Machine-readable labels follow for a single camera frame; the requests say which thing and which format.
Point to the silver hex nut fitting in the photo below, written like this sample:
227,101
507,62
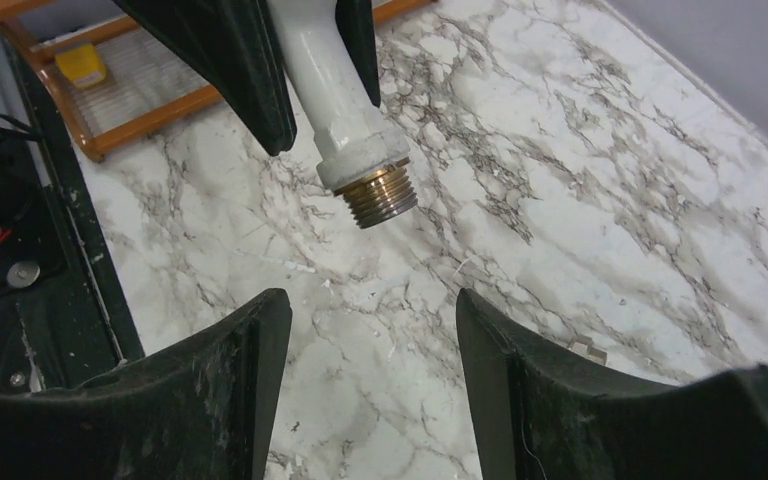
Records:
585,347

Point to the orange wooden dish rack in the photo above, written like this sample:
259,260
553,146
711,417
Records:
147,86

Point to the white plastic water faucet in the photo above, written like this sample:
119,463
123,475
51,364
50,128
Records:
364,155

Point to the yellow sponge block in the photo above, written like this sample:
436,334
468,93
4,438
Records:
82,66

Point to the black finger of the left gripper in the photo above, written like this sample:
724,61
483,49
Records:
354,20
233,45

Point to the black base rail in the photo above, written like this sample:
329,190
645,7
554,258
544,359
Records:
63,315

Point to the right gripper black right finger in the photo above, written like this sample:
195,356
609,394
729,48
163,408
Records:
541,411

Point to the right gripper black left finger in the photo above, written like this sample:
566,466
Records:
202,408

